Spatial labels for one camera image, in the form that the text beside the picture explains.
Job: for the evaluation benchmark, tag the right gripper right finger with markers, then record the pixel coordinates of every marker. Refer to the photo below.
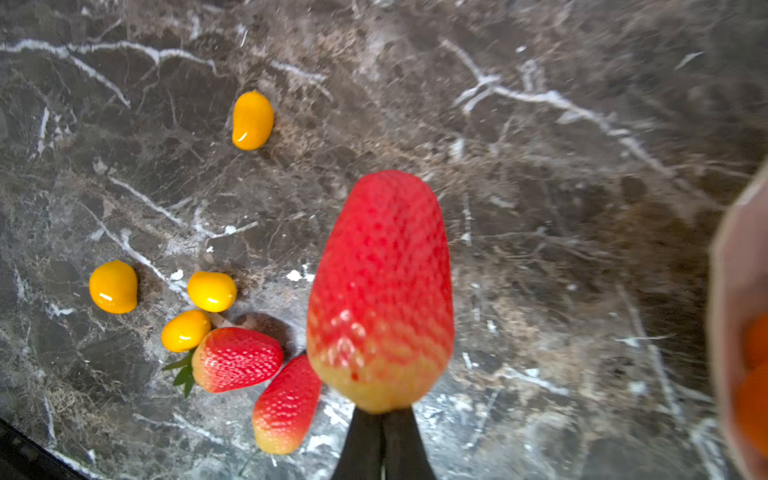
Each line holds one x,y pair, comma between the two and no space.
405,456

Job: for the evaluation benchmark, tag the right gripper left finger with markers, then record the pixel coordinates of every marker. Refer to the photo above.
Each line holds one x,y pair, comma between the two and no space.
363,452

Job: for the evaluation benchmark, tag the fake peach strawberry front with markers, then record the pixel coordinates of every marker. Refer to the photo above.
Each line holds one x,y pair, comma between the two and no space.
283,414

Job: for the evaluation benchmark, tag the fake orange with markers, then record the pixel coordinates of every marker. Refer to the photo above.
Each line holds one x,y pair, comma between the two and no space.
755,342
751,407

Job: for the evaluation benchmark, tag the pink scalloped fruit bowl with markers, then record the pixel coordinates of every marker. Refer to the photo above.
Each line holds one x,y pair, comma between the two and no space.
737,293

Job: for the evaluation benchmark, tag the small yellow fake lemon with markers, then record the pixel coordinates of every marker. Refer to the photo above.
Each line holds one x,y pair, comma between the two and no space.
186,331

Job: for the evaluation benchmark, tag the yellow fake mango middle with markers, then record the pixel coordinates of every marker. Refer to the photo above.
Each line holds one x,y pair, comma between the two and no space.
212,291

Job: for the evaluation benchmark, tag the yellow fake mango front left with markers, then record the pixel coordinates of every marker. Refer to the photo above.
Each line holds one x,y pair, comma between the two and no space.
113,287

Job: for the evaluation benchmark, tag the small yellow fake mango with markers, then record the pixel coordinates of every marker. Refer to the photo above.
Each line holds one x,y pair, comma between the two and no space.
253,121

